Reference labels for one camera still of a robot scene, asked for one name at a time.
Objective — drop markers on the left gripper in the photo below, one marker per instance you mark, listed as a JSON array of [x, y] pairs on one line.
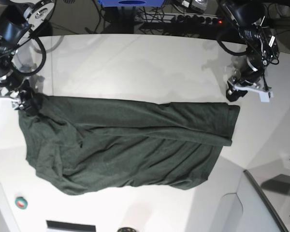
[[249, 77]]

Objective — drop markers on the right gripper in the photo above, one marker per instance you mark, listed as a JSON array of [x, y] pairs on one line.
[[17, 90]]

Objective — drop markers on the dark green t-shirt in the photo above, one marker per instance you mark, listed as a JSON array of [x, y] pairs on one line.
[[82, 145]]

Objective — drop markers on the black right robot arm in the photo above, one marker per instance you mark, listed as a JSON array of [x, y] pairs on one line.
[[20, 22]]

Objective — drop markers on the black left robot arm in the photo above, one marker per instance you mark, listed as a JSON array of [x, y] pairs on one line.
[[247, 18]]

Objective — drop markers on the green red emergency button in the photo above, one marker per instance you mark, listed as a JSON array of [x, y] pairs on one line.
[[21, 203]]

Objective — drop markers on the white power strip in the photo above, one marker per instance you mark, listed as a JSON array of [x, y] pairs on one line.
[[179, 18]]

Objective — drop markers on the black round knob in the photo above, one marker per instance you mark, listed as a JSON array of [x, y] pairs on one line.
[[127, 229]]

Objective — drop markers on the grey monitor frame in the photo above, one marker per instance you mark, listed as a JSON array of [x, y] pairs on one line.
[[271, 210]]

